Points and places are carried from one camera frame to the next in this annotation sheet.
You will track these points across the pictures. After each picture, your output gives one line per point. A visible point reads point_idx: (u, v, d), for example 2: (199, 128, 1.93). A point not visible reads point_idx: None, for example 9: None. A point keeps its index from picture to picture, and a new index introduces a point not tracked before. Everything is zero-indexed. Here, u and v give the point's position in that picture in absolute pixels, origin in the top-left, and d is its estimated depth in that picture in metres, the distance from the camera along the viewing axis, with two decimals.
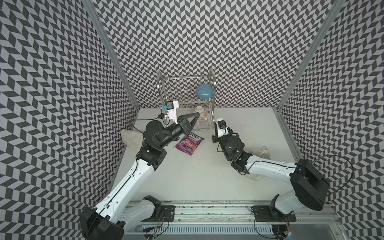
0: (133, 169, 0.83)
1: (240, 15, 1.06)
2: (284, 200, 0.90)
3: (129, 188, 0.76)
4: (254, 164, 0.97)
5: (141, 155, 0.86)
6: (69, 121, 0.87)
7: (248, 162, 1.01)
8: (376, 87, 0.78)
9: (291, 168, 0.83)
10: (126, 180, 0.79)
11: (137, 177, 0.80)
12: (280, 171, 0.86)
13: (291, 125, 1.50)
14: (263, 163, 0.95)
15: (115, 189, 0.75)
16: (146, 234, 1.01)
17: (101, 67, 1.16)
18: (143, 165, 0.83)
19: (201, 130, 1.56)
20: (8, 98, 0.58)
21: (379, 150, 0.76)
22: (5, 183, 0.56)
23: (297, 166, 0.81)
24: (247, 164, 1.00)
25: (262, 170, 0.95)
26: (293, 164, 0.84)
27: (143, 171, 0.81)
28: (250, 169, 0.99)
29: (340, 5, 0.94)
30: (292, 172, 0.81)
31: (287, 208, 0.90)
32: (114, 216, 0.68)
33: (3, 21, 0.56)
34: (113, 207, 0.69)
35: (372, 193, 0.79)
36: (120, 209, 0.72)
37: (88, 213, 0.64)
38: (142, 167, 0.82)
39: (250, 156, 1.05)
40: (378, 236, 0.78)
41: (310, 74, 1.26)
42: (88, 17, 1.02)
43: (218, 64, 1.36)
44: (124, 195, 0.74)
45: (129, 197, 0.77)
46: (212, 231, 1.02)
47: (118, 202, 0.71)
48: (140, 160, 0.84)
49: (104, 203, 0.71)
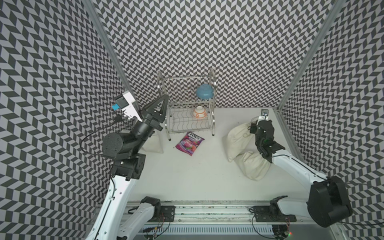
0: (112, 189, 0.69)
1: (240, 15, 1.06)
2: (289, 202, 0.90)
3: (113, 212, 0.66)
4: (280, 156, 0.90)
5: (115, 170, 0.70)
6: (69, 121, 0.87)
7: (276, 151, 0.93)
8: (376, 87, 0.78)
9: (319, 177, 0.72)
10: (107, 205, 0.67)
11: (119, 198, 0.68)
12: (304, 174, 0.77)
13: (291, 125, 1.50)
14: (293, 160, 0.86)
15: (98, 218, 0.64)
16: (146, 234, 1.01)
17: (101, 67, 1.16)
18: (119, 182, 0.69)
19: (201, 130, 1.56)
20: (8, 98, 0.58)
21: (379, 150, 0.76)
22: (5, 183, 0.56)
23: (327, 179, 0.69)
24: (274, 152, 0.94)
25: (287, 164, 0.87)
26: (324, 175, 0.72)
27: (124, 190, 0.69)
28: (274, 157, 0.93)
29: (340, 5, 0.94)
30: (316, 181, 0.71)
31: (289, 211, 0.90)
32: None
33: (3, 21, 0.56)
34: (101, 239, 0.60)
35: (372, 194, 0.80)
36: (112, 235, 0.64)
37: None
38: (120, 185, 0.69)
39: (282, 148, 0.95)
40: (378, 236, 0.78)
41: (310, 74, 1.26)
42: (88, 17, 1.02)
43: (218, 64, 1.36)
44: (110, 223, 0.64)
45: (117, 220, 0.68)
46: (212, 231, 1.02)
47: (106, 233, 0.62)
48: (115, 177, 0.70)
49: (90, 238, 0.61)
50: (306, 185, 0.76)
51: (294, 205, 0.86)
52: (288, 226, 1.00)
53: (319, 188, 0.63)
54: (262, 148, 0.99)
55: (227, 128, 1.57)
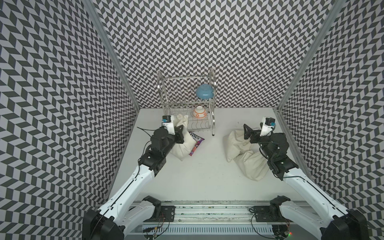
0: (136, 173, 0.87)
1: (240, 15, 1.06)
2: (294, 210, 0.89)
3: (131, 189, 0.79)
4: (294, 177, 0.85)
5: (142, 160, 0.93)
6: (69, 121, 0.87)
7: (290, 171, 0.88)
8: (376, 87, 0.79)
9: (339, 211, 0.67)
10: (128, 183, 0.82)
11: (139, 180, 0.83)
12: (322, 204, 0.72)
13: (291, 125, 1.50)
14: (308, 185, 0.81)
15: (117, 193, 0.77)
16: (146, 234, 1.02)
17: (101, 67, 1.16)
18: (144, 170, 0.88)
19: (201, 130, 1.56)
20: (8, 98, 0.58)
21: (380, 150, 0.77)
22: (5, 183, 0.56)
23: (347, 214, 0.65)
24: (287, 172, 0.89)
25: (301, 188, 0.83)
26: (344, 208, 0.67)
27: (145, 174, 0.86)
28: (286, 177, 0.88)
29: (340, 5, 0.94)
30: (337, 215, 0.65)
31: (290, 216, 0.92)
32: (117, 217, 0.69)
33: (3, 21, 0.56)
34: (116, 208, 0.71)
35: (372, 194, 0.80)
36: (124, 210, 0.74)
37: (91, 215, 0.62)
38: (143, 172, 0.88)
39: (294, 166, 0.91)
40: (378, 236, 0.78)
41: (310, 74, 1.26)
42: (88, 17, 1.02)
43: (218, 64, 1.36)
44: (126, 198, 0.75)
45: (130, 202, 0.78)
46: (210, 231, 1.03)
47: (121, 204, 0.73)
48: (142, 165, 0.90)
49: (107, 204, 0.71)
50: (323, 216, 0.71)
51: (297, 214, 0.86)
52: (288, 225, 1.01)
53: (339, 224, 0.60)
54: (273, 165, 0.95)
55: (227, 129, 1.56)
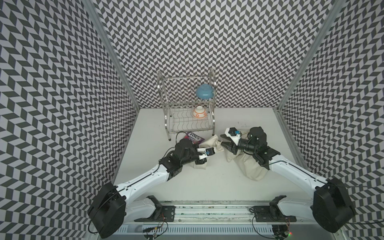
0: (155, 169, 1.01)
1: (240, 15, 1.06)
2: (289, 202, 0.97)
3: (147, 181, 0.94)
4: (277, 163, 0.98)
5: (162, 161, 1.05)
6: (69, 121, 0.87)
7: (273, 158, 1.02)
8: (376, 87, 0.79)
9: (319, 181, 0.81)
10: (146, 175, 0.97)
11: (155, 177, 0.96)
12: (305, 180, 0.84)
13: (291, 125, 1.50)
14: (290, 167, 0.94)
15: (134, 180, 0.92)
16: (146, 234, 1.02)
17: (101, 67, 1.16)
18: (162, 168, 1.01)
19: (202, 130, 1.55)
20: (7, 98, 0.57)
21: (379, 150, 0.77)
22: (5, 183, 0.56)
23: (326, 183, 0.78)
24: (270, 159, 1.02)
25: (285, 171, 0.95)
26: (323, 179, 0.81)
27: (162, 173, 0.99)
28: (271, 164, 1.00)
29: (340, 5, 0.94)
30: (318, 186, 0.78)
31: (289, 212, 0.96)
32: (128, 198, 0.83)
33: (3, 21, 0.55)
34: (130, 191, 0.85)
35: (372, 194, 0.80)
36: (133, 196, 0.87)
37: (108, 188, 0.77)
38: (161, 170, 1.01)
39: (277, 153, 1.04)
40: (378, 236, 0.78)
41: (310, 74, 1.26)
42: (88, 17, 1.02)
43: (218, 64, 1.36)
44: (140, 187, 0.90)
45: (141, 191, 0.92)
46: (211, 231, 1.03)
47: (135, 189, 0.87)
48: (160, 165, 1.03)
49: (124, 185, 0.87)
50: (308, 190, 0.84)
51: (293, 204, 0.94)
52: (288, 225, 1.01)
53: (322, 194, 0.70)
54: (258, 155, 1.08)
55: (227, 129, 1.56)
